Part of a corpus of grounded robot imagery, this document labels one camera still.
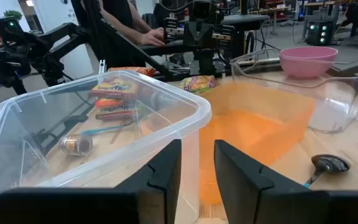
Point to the small cork-stoppered glass jar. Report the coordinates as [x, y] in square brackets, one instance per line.
[75, 145]

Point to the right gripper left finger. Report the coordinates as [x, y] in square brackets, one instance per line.
[154, 186]

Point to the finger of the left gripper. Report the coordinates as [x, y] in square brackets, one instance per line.
[205, 32]
[191, 32]

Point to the person's forearm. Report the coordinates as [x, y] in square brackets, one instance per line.
[141, 18]
[120, 26]

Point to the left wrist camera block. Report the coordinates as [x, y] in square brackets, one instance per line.
[202, 9]

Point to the large clear plastic container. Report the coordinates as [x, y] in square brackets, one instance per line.
[89, 174]

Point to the orange flat mat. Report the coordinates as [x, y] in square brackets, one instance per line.
[253, 133]

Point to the roast beef Maruchan ramen pack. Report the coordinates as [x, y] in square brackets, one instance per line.
[115, 88]

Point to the lime chili shrimp ramen pack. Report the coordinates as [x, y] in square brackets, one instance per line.
[197, 83]
[117, 114]

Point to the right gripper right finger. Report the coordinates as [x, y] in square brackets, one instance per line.
[247, 186]

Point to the person's hand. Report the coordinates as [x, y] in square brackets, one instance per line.
[152, 37]

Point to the black computer green lights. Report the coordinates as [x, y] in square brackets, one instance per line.
[314, 37]

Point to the pink plastic bowl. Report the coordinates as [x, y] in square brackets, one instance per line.
[308, 62]

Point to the small clear plastic container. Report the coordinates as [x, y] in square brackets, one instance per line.
[331, 102]

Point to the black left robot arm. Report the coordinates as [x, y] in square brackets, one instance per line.
[64, 35]

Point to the orange Maruchan ramen pack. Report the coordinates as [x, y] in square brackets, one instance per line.
[109, 103]

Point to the person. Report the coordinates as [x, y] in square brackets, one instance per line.
[120, 9]

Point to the wooden background table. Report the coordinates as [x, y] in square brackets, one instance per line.
[322, 3]

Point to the green plant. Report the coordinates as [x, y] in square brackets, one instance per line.
[12, 14]

